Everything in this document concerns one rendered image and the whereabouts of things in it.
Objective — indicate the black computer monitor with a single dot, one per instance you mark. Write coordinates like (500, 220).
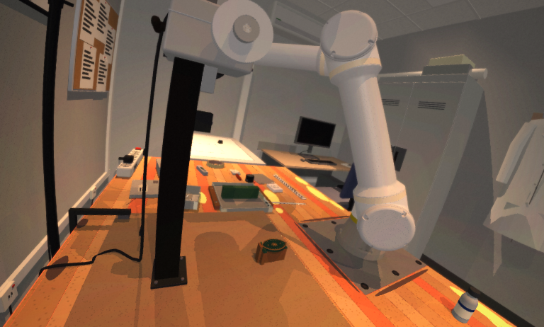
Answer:
(315, 132)

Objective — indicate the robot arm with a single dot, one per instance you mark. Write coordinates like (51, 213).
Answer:
(369, 127)

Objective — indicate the white rolled tube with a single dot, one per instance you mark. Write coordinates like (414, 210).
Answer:
(479, 73)

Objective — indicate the black lamp stand pole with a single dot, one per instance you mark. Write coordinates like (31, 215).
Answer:
(51, 136)

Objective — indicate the small white card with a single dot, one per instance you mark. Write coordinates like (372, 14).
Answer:
(274, 187)

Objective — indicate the black bent bracket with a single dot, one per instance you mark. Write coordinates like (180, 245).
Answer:
(100, 211)

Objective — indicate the white round focus knob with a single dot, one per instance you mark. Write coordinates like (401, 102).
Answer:
(259, 17)

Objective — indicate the round shallow dish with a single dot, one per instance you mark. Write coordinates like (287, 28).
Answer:
(215, 164)

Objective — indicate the white bottle with blue band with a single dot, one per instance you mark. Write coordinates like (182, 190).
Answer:
(464, 306)

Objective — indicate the grey flat pad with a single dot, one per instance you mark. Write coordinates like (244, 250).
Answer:
(263, 179)

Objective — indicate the grey metal cabinet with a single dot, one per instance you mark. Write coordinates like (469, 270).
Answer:
(437, 148)

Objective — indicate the grey drag collar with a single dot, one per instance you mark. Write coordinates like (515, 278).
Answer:
(246, 28)

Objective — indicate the brown box with green disc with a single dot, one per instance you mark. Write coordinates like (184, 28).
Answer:
(271, 251)

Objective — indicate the small white brush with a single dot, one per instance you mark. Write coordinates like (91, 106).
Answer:
(235, 172)

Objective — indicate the white lab coat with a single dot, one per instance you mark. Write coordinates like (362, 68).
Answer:
(520, 187)

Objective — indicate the small white wall socket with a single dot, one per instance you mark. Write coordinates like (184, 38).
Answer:
(92, 193)

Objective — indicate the black box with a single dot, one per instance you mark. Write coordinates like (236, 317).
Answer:
(204, 122)

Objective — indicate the steel ruler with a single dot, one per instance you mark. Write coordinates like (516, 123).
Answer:
(290, 187)

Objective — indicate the black keyboard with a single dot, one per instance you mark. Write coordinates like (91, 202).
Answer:
(319, 160)

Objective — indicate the cork notice board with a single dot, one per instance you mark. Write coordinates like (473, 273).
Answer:
(91, 42)

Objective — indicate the black copy-stand column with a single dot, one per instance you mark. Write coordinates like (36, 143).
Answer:
(176, 178)

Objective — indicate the wooden desk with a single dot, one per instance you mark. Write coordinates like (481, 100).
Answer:
(293, 159)

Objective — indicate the white camera carriage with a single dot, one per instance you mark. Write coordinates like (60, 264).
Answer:
(191, 29)

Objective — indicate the white air conditioner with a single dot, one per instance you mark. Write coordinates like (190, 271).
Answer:
(293, 23)

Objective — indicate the white light table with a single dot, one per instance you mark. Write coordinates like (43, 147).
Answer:
(212, 150)

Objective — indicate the grey metal cradle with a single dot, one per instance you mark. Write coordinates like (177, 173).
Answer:
(142, 190)

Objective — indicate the white power strip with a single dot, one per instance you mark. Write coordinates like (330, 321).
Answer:
(129, 161)

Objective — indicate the grey tray with green pad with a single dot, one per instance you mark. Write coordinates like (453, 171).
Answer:
(240, 192)

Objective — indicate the grey bolted mounting plate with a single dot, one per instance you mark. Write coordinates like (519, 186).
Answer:
(382, 272)

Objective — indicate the small grey block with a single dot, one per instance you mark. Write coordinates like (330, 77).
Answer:
(202, 170)

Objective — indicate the blue chair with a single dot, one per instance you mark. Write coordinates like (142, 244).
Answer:
(347, 184)

